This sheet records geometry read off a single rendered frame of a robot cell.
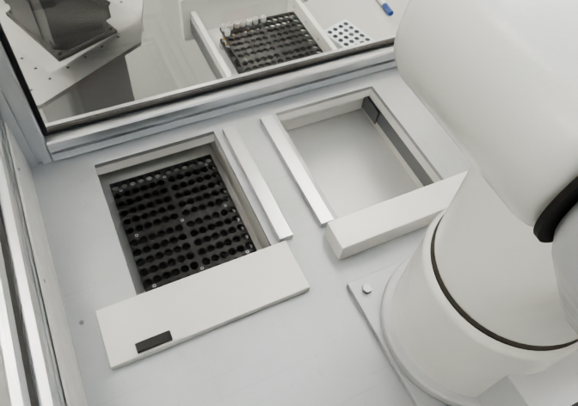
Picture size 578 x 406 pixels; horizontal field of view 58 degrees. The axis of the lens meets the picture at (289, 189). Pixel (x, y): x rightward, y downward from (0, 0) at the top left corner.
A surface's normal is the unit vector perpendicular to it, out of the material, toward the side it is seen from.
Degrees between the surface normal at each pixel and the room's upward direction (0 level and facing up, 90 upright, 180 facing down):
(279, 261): 0
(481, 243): 73
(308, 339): 0
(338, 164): 0
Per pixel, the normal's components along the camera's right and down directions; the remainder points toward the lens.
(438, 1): -0.73, -0.04
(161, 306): 0.08, -0.58
